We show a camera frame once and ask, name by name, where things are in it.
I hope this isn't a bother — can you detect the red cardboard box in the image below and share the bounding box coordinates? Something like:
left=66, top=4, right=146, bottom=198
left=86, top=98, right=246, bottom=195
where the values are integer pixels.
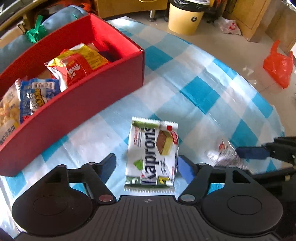
left=0, top=13, right=145, bottom=178

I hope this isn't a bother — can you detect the white red packet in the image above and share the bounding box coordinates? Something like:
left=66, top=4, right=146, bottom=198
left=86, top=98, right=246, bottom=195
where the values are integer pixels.
left=206, top=139, right=252, bottom=173

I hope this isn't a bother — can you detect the yellow trash bin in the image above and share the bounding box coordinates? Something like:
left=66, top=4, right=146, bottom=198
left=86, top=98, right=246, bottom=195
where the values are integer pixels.
left=168, top=0, right=211, bottom=36

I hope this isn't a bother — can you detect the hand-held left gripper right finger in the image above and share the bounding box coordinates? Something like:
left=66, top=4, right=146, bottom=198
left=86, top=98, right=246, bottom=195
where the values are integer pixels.
left=177, top=154, right=263, bottom=205

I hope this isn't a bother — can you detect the blue checkered tablecloth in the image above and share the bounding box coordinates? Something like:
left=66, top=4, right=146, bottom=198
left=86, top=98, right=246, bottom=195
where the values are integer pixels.
left=0, top=16, right=286, bottom=209

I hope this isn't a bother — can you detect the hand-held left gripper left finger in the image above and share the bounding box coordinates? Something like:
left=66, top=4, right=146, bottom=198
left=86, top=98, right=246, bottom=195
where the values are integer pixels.
left=38, top=153, right=117, bottom=205

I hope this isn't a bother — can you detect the wooden cabinet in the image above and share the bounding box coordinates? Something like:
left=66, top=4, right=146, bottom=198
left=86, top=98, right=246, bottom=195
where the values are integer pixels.
left=223, top=0, right=296, bottom=52

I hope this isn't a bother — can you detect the wooden tv stand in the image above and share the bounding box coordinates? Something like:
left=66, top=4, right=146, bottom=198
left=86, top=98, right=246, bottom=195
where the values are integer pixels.
left=92, top=0, right=168, bottom=19

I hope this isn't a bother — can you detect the yellow waffle cake packet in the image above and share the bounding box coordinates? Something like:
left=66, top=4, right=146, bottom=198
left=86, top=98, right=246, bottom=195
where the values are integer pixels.
left=0, top=79, right=22, bottom=149

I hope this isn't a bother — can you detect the white plastic bag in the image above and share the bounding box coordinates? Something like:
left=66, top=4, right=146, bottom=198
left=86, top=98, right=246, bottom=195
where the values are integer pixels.
left=214, top=17, right=242, bottom=36

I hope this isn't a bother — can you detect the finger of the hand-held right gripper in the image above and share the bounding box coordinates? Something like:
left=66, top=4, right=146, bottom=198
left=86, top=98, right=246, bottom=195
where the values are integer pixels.
left=251, top=167, right=296, bottom=183
left=236, top=137, right=296, bottom=163

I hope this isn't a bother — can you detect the blue snack packet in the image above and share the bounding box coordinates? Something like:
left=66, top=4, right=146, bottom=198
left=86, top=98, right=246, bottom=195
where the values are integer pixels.
left=20, top=78, right=61, bottom=123

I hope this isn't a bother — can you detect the orange plastic bag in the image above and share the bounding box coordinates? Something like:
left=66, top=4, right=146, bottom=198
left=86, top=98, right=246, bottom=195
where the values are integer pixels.
left=263, top=40, right=294, bottom=89

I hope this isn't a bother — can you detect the rolled blue blanket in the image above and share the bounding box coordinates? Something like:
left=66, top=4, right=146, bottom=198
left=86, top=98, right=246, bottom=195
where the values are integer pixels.
left=0, top=5, right=89, bottom=75

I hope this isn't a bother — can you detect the red yellow snack packet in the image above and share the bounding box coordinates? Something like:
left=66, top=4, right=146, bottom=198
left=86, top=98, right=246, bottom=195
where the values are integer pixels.
left=44, top=44, right=109, bottom=92

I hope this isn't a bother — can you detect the white green wafer packet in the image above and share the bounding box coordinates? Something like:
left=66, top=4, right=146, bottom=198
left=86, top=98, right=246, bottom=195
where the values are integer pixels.
left=124, top=116, right=179, bottom=193

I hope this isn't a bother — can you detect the orange fabric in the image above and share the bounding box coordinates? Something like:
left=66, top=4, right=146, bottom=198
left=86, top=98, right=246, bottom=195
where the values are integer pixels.
left=80, top=0, right=93, bottom=11

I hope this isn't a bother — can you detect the green strap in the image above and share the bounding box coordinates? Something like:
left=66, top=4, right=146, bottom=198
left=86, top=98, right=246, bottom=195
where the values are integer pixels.
left=25, top=15, right=48, bottom=43

